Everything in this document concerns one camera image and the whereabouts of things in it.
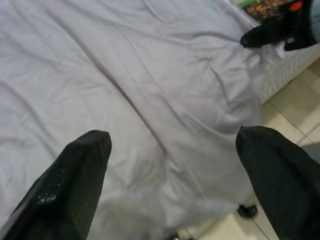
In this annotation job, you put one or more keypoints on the mattress with chevron patterned sheet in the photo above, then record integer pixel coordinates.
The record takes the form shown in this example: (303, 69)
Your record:
(287, 72)

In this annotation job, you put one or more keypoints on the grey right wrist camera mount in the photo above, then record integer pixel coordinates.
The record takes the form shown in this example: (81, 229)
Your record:
(316, 17)

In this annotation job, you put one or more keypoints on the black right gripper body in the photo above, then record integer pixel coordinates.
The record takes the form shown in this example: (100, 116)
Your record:
(300, 27)

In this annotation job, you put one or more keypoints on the black robot right foot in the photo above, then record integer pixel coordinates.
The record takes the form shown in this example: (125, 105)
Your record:
(247, 211)

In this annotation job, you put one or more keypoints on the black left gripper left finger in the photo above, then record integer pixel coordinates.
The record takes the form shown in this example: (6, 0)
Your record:
(57, 195)

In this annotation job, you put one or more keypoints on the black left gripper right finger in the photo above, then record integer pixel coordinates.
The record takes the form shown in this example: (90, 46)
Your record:
(287, 190)

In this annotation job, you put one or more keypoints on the white book with photo cover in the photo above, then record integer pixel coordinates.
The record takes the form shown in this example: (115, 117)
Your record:
(265, 8)

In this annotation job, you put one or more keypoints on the light grey duvet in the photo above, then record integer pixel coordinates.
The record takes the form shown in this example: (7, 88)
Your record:
(125, 87)

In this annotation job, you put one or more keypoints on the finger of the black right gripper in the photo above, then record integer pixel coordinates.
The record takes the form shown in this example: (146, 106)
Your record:
(265, 35)

